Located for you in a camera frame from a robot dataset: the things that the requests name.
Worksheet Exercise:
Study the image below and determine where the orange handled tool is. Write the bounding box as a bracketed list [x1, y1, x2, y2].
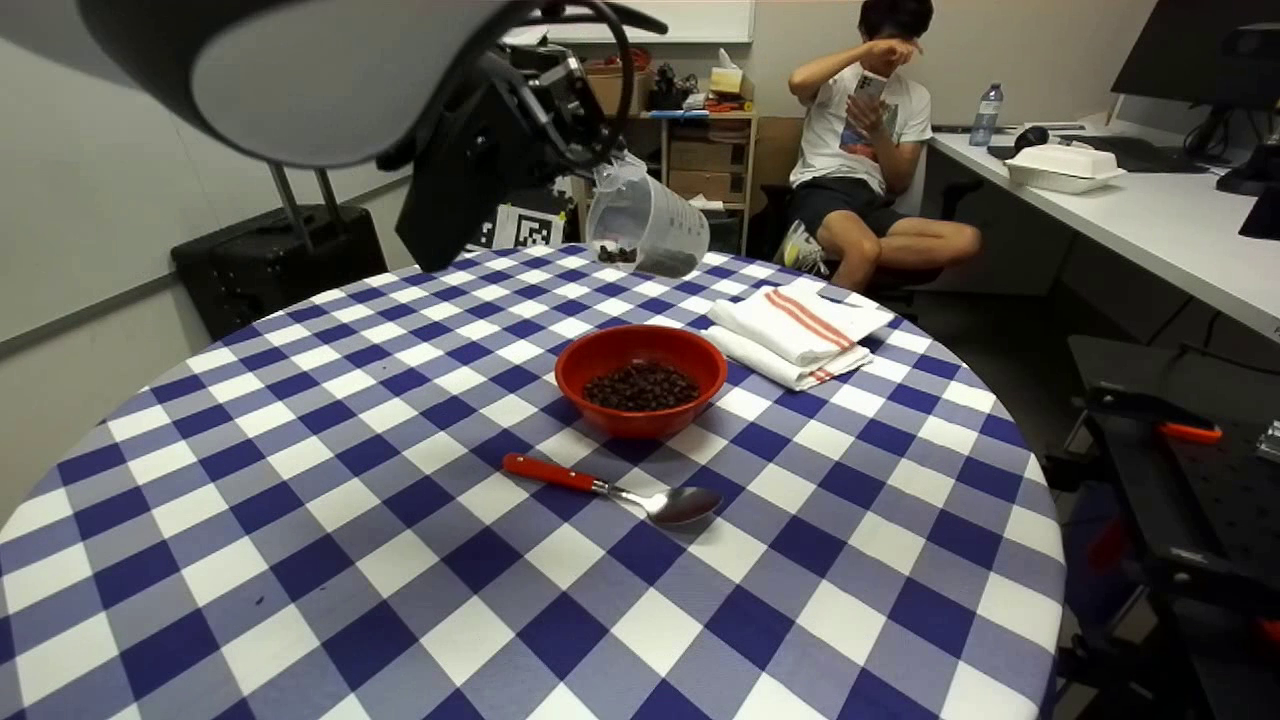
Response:
[1155, 415, 1230, 454]

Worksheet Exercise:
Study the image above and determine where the black computer monitor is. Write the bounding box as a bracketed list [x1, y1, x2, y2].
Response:
[1107, 0, 1280, 200]

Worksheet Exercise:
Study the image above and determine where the wooden shelf unit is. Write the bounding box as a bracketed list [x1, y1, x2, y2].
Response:
[635, 33, 770, 262]

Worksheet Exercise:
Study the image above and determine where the white towel with red stripe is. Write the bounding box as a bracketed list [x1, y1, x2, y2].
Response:
[706, 274, 899, 395]

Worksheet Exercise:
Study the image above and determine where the red bowl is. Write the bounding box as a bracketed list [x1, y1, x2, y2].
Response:
[553, 322, 734, 448]

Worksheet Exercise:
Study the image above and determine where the clear plastic measuring jug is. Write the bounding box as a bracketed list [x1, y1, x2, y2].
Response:
[580, 147, 716, 279]

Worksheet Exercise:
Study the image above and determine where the black suitcase with handle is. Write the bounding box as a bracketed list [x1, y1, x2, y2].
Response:
[169, 163, 391, 346]

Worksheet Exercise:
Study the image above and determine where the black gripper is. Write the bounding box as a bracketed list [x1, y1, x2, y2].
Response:
[511, 51, 629, 179]

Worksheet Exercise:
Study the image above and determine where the black robot mounting stand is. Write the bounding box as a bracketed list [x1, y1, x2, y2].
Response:
[1054, 333, 1280, 720]

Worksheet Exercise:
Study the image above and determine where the white takeout container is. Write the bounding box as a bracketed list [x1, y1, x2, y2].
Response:
[1003, 142, 1130, 200]

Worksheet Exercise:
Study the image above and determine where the fiducial marker board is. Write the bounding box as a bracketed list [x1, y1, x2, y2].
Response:
[488, 200, 567, 256]

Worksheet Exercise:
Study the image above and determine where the person in white shirt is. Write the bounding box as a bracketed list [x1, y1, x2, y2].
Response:
[778, 0, 989, 295]

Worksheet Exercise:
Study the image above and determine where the cardboard box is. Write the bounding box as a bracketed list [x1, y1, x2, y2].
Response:
[666, 134, 742, 209]

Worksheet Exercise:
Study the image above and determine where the clear water bottle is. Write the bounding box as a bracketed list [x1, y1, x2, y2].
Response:
[969, 80, 1009, 154]

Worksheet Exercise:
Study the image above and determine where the black keyboard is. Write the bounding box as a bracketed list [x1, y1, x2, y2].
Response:
[1065, 134, 1218, 175]

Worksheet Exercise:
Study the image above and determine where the blue white checkered tablecloth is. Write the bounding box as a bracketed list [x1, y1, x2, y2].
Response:
[0, 241, 1074, 720]

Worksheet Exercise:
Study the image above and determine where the red handled metal spoon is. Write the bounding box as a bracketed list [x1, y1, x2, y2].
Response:
[501, 448, 724, 537]

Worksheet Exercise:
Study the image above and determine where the white desk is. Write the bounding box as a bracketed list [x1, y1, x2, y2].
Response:
[930, 124, 1280, 352]

